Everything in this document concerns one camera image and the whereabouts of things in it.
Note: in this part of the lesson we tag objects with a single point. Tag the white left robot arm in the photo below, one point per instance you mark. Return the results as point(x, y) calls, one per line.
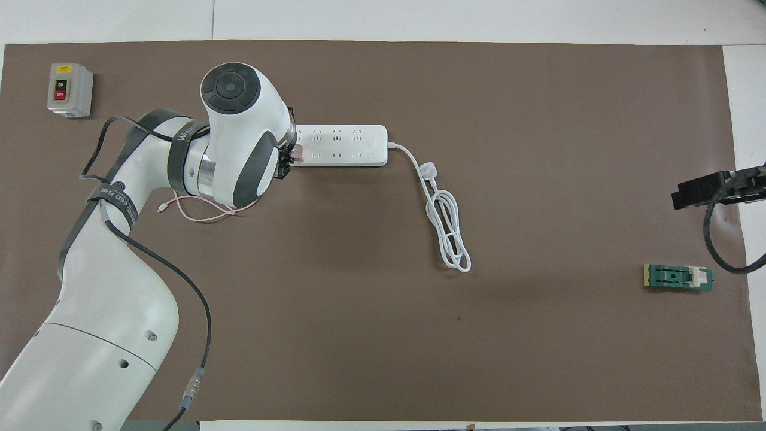
point(102, 335)

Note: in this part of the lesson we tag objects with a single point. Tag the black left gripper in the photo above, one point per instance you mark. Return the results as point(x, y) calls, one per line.
point(292, 123)

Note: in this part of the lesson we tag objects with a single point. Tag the grey on-off switch box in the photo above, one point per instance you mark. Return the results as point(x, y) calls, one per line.
point(76, 84)

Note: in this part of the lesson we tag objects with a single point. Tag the brown table mat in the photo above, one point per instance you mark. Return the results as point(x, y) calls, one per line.
point(383, 347)

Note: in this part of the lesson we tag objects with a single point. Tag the green knife switch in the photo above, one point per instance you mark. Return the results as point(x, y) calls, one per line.
point(670, 278)

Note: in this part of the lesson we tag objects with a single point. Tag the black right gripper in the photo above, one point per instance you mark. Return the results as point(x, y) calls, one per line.
point(748, 185)

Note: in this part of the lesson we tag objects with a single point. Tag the white power strip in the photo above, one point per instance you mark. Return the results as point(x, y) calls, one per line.
point(347, 147)

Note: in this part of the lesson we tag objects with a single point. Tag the pink USB charger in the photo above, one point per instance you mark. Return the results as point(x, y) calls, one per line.
point(298, 154)

